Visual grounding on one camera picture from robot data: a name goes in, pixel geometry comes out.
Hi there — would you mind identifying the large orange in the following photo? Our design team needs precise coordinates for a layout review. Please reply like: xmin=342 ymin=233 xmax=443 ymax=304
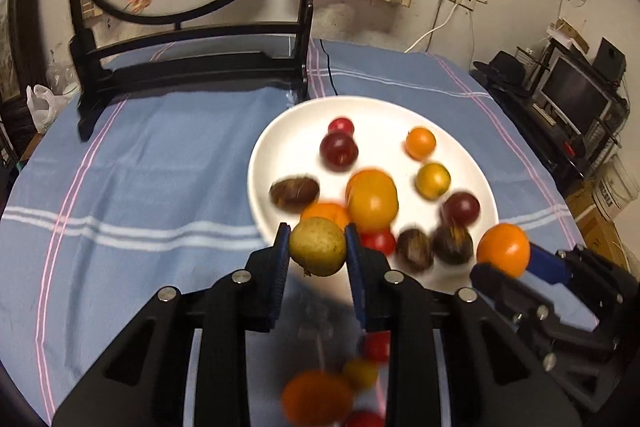
xmin=476 ymin=223 xmax=530 ymax=277

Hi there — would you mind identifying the dark swirled water chestnut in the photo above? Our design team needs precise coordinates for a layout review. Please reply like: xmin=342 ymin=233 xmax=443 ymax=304
xmin=395 ymin=228 xmax=434 ymax=273

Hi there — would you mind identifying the small yellow jujube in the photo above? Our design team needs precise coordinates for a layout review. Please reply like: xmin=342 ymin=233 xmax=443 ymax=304
xmin=342 ymin=358 xmax=378 ymax=392

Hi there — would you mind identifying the yellow-orange kumquat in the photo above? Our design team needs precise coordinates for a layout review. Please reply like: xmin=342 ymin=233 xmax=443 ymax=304
xmin=414 ymin=162 xmax=451 ymax=202

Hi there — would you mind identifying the yellow orange fruit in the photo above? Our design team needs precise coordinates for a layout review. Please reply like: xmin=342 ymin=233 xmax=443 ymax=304
xmin=345 ymin=168 xmax=399 ymax=233

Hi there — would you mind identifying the small yellow-green jujube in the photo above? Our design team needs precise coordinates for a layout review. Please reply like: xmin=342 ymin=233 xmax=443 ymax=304
xmin=288 ymin=217 xmax=347 ymax=277

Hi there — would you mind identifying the dark red plum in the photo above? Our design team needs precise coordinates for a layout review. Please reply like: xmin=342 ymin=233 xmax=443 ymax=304
xmin=319 ymin=131 xmax=359 ymax=171

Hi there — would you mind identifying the orange mandarin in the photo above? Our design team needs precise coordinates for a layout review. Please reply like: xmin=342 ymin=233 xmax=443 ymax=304
xmin=300 ymin=200 xmax=350 ymax=230
xmin=281 ymin=369 xmax=355 ymax=426

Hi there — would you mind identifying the white plastic bucket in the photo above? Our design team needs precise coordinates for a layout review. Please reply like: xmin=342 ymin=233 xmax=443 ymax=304
xmin=592 ymin=154 xmax=639 ymax=221

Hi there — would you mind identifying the dark purple plum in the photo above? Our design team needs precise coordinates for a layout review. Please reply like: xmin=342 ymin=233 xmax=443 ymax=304
xmin=440 ymin=191 xmax=480 ymax=227

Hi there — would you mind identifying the red cherry tomato on plate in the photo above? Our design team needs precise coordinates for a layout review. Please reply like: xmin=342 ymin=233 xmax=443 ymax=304
xmin=359 ymin=228 xmax=397 ymax=257

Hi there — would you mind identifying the white oval plate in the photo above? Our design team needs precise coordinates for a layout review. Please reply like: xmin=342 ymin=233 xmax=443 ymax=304
xmin=246 ymin=95 xmax=501 ymax=295

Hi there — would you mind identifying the computer monitor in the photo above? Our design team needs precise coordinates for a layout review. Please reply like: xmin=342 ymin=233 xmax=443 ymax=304
xmin=535 ymin=55 xmax=611 ymax=135

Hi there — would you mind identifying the small orange kumquat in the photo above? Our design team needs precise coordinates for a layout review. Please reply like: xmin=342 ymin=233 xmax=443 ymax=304
xmin=405 ymin=127 xmax=437 ymax=161

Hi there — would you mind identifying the blue striped tablecloth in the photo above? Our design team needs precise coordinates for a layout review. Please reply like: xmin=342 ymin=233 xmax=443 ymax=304
xmin=1 ymin=41 xmax=582 ymax=421

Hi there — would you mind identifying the black hat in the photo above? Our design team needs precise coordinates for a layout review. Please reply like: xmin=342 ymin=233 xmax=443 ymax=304
xmin=471 ymin=51 xmax=528 ymax=98

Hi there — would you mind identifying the black speaker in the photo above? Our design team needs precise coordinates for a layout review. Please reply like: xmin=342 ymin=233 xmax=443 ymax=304
xmin=592 ymin=38 xmax=627 ymax=86

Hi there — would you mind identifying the small red cherry tomato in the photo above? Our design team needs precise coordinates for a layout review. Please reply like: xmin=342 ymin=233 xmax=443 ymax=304
xmin=328 ymin=117 xmax=355 ymax=135

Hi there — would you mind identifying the white plastic bag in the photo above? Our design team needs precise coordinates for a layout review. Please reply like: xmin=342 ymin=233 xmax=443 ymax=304
xmin=26 ymin=82 xmax=79 ymax=135

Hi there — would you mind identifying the white power cable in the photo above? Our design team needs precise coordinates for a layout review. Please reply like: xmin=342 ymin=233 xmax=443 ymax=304
xmin=403 ymin=0 xmax=461 ymax=54

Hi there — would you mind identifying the black thin cable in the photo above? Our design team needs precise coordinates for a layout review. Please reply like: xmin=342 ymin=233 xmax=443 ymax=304
xmin=318 ymin=38 xmax=342 ymax=98

